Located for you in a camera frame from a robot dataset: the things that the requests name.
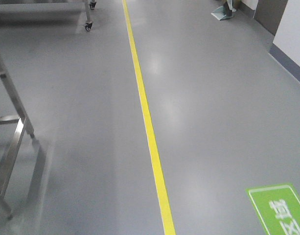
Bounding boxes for green floor sign sticker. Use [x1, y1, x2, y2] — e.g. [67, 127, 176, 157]
[247, 183, 300, 235]

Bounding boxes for steel frame stand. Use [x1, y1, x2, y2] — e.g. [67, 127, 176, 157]
[0, 45, 39, 220]

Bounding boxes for stainless steel wheeled table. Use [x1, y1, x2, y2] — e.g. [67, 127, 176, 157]
[0, 0, 98, 32]

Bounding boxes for teal dustpan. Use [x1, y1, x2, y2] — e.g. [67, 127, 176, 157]
[211, 0, 236, 21]

